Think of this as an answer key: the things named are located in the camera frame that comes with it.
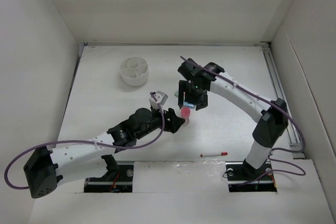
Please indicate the aluminium rail right side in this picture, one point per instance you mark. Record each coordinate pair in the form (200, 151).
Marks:
(295, 139)

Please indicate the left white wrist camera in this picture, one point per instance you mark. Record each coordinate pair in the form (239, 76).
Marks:
(157, 99)

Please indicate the white round divided container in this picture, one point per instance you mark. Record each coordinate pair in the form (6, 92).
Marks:
(134, 71)

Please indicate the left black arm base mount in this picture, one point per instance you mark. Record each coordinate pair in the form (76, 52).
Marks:
(117, 178)

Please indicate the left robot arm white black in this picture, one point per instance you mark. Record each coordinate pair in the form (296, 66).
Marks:
(47, 169)

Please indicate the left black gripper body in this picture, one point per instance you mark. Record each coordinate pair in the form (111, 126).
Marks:
(156, 122)

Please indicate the red capped white pen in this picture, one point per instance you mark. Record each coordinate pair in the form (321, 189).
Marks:
(217, 154)

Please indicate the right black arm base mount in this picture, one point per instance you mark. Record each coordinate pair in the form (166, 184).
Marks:
(242, 178)

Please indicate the blue highlighter marker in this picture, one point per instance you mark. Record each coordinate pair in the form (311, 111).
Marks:
(189, 105)

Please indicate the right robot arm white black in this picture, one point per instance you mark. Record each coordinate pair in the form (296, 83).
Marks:
(270, 116)

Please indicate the pink glue bottle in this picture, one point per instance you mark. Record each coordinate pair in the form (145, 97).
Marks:
(185, 114)

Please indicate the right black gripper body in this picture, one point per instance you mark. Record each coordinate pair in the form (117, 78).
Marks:
(194, 96)

